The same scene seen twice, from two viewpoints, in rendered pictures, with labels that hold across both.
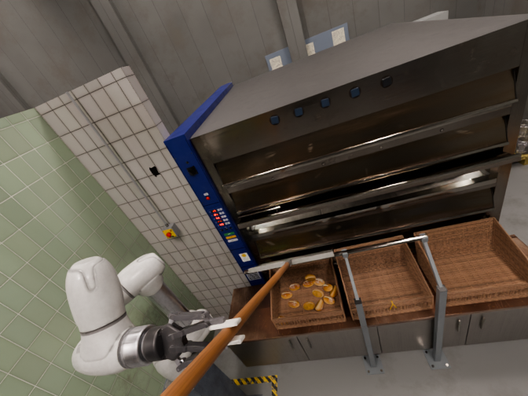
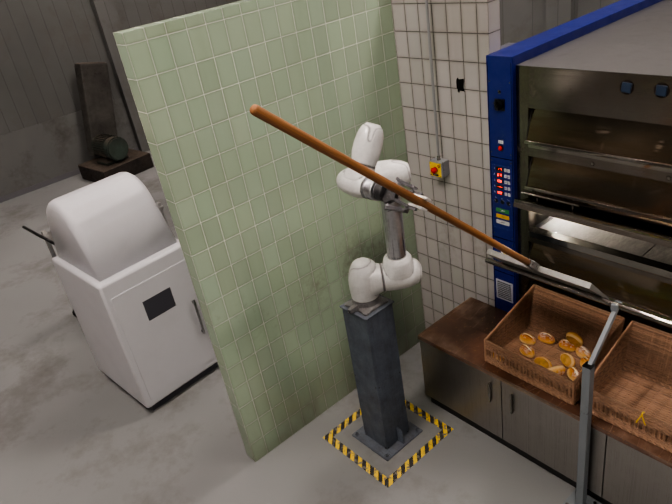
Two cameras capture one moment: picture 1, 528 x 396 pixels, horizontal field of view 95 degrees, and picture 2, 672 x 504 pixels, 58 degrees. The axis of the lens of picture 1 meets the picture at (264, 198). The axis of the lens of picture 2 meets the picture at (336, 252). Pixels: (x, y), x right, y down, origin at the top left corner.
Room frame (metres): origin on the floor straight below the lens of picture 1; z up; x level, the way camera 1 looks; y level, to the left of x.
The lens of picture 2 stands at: (-1.41, -0.77, 2.90)
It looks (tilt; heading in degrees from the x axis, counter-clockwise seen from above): 29 degrees down; 38
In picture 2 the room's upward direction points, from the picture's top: 10 degrees counter-clockwise
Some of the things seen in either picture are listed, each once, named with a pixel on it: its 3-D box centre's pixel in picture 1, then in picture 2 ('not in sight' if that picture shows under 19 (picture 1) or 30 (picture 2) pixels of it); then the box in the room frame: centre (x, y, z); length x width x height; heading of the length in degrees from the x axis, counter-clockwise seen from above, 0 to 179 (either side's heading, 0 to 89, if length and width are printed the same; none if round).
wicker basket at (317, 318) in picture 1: (304, 288); (552, 340); (1.28, -0.01, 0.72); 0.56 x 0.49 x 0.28; 74
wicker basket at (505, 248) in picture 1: (470, 260); not in sight; (0.96, -1.17, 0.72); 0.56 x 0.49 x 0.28; 74
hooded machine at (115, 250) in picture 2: not in sight; (131, 286); (0.70, 2.81, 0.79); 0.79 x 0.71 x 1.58; 76
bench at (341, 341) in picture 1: (369, 310); (629, 441); (1.14, -0.45, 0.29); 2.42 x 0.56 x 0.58; 74
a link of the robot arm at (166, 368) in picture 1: (170, 357); (364, 277); (0.89, 0.88, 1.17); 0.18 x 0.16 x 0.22; 126
